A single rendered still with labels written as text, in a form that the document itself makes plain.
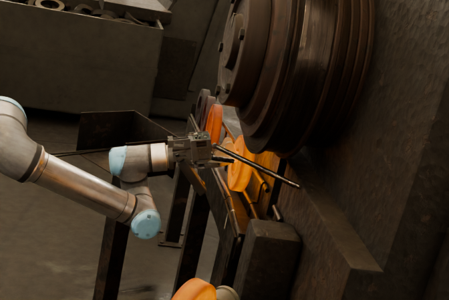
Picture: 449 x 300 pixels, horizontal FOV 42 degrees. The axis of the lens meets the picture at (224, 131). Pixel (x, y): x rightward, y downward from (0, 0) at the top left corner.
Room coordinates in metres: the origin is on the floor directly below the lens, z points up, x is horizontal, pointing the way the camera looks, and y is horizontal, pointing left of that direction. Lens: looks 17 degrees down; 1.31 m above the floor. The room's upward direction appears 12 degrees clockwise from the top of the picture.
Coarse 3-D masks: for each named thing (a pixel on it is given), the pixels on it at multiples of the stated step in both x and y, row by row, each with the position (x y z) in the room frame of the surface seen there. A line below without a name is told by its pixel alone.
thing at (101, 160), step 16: (96, 112) 1.77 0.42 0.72; (112, 112) 1.82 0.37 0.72; (128, 112) 1.86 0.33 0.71; (80, 128) 1.74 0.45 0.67; (96, 128) 1.78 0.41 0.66; (112, 128) 1.82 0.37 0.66; (128, 128) 1.87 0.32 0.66; (144, 128) 1.83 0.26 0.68; (160, 128) 1.77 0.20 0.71; (80, 144) 1.74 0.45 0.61; (96, 144) 1.79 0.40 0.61; (112, 144) 1.83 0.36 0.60; (128, 144) 1.56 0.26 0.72; (96, 160) 1.68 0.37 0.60; (112, 224) 1.67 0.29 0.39; (112, 240) 1.66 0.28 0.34; (112, 256) 1.67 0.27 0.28; (112, 272) 1.67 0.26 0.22; (96, 288) 1.69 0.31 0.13; (112, 288) 1.68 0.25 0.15
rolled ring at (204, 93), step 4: (200, 92) 2.39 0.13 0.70; (204, 92) 2.33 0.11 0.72; (208, 92) 2.33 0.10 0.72; (200, 96) 2.38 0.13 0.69; (204, 96) 2.30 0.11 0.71; (200, 100) 2.40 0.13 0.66; (204, 100) 2.29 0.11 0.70; (196, 104) 2.43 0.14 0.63; (200, 104) 2.41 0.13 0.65; (196, 108) 2.41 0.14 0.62; (200, 108) 2.29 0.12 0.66; (196, 112) 2.40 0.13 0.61; (200, 112) 2.27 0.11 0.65; (196, 116) 2.39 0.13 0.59; (200, 116) 2.26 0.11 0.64; (196, 120) 2.37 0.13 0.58; (200, 120) 2.27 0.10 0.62
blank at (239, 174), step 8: (240, 136) 1.51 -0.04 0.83; (240, 144) 1.48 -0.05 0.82; (240, 152) 1.46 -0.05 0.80; (248, 152) 1.43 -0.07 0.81; (232, 168) 1.50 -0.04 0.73; (240, 168) 1.41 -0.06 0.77; (248, 168) 1.41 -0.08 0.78; (232, 176) 1.47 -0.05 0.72; (240, 176) 1.41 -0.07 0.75; (248, 176) 1.41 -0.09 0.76; (232, 184) 1.45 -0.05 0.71; (240, 184) 1.42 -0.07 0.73
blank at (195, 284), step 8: (192, 280) 0.84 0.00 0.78; (200, 280) 0.85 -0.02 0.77; (184, 288) 0.81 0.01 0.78; (192, 288) 0.82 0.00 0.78; (200, 288) 0.82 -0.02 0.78; (208, 288) 0.84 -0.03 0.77; (176, 296) 0.80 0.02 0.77; (184, 296) 0.80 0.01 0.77; (192, 296) 0.80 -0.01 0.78; (200, 296) 0.82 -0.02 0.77; (208, 296) 0.85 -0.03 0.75
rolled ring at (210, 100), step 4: (208, 96) 2.18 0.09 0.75; (208, 100) 2.14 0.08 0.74; (212, 100) 2.15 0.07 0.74; (204, 104) 2.23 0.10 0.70; (208, 104) 2.12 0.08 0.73; (204, 108) 2.23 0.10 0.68; (208, 108) 2.11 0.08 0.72; (204, 112) 2.23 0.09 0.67; (208, 112) 2.10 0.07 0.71; (204, 116) 2.23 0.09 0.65; (204, 120) 2.09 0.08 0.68; (200, 124) 2.23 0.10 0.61; (204, 124) 2.09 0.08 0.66; (200, 128) 2.20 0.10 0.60; (204, 128) 2.09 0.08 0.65
